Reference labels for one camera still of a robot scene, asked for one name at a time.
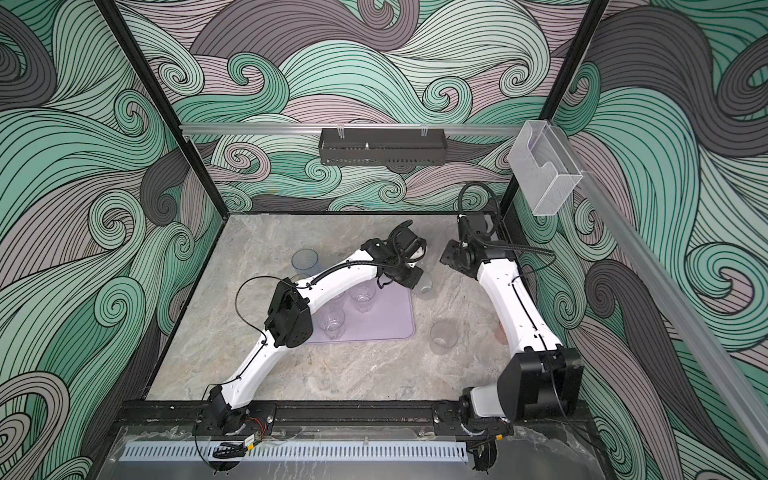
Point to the clear tall glass back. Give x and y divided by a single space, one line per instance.
331 321

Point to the black perforated wall box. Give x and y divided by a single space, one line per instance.
401 147

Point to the blue transparent tall glass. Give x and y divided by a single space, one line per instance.
306 262

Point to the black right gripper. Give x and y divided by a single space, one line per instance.
450 255

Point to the aluminium rail back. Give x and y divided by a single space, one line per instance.
273 128

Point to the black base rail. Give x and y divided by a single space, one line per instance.
439 414

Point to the pink transparent short glass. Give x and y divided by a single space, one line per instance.
500 334

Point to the white slotted cable duct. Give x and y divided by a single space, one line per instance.
345 451

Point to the black corner frame post right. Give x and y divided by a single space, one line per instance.
572 60

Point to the aluminium rail right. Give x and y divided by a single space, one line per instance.
732 385

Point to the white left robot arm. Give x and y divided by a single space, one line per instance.
289 322

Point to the lilac plastic tray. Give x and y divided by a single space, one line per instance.
391 318

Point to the clear faceted glass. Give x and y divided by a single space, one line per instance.
363 296

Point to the clear acrylic wall holder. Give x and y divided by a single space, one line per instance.
544 163

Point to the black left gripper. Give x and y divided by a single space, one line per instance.
411 281

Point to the black corner frame post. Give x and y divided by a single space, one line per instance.
120 30
572 60

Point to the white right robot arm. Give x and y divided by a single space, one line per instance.
543 377

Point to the black corner frame post left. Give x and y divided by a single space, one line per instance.
120 30

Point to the frosted clear glass front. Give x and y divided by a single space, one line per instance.
444 335

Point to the aluminium rail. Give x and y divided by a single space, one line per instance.
732 385
273 128

